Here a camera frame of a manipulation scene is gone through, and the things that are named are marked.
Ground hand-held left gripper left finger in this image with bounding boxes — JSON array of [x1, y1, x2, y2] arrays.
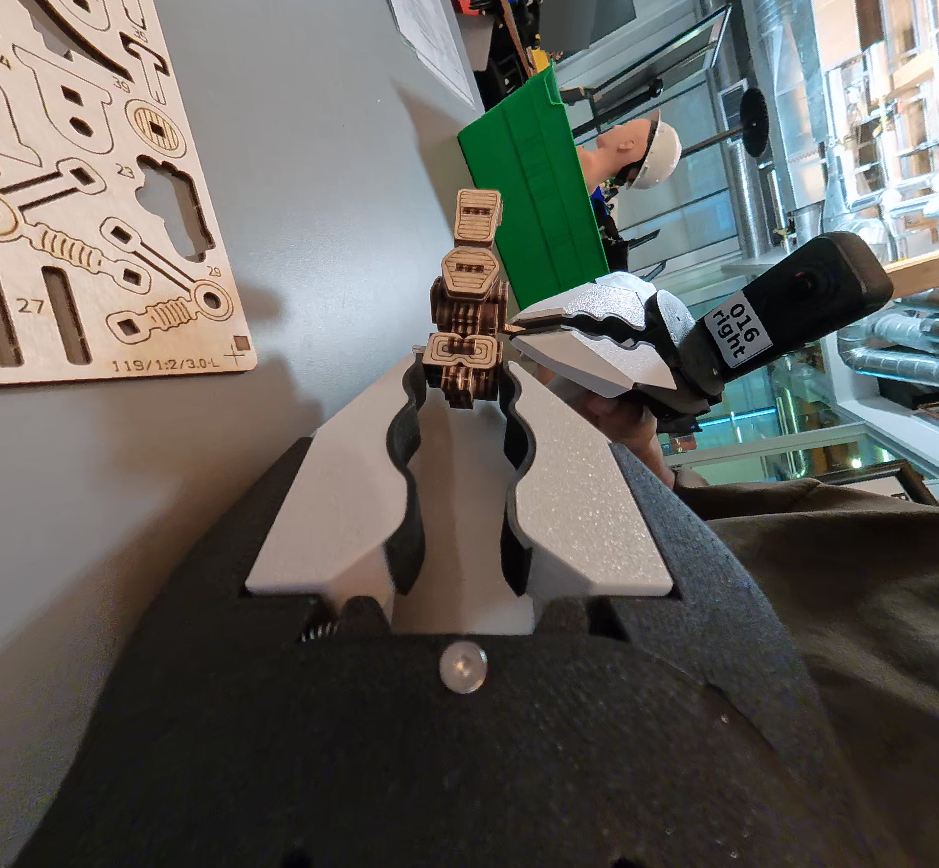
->
[[244, 354, 426, 623]]

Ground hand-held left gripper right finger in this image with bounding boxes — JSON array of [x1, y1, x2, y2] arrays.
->
[[505, 360, 674, 599]]

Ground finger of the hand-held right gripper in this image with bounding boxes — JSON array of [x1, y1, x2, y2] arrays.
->
[[510, 328, 677, 397], [510, 275, 660, 333]]

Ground wooden model assembly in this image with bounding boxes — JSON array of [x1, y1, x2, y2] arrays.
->
[[413, 187, 511, 410]]

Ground person's right hand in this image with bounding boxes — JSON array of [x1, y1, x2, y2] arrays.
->
[[537, 365, 676, 489]]

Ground green plastic bin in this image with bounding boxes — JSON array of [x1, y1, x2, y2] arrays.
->
[[456, 64, 611, 311]]

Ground mannequin head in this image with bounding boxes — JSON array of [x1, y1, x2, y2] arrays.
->
[[580, 121, 657, 186]]

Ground white hard hat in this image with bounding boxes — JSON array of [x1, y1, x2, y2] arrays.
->
[[631, 108, 683, 191]]

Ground wooden beam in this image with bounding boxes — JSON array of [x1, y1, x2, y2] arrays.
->
[[884, 250, 939, 282]]

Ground black disc on pole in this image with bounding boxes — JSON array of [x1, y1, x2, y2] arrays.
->
[[738, 86, 771, 157]]

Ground person's olive clothing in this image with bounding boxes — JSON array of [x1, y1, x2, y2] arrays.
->
[[675, 468, 939, 868]]

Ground laminated printed paper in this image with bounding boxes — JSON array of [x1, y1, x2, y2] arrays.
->
[[361, 0, 483, 107]]

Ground wooden parts sheet with gears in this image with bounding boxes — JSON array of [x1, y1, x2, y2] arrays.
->
[[0, 0, 258, 386]]

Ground silver ventilation duct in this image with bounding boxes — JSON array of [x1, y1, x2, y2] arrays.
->
[[726, 0, 811, 260]]

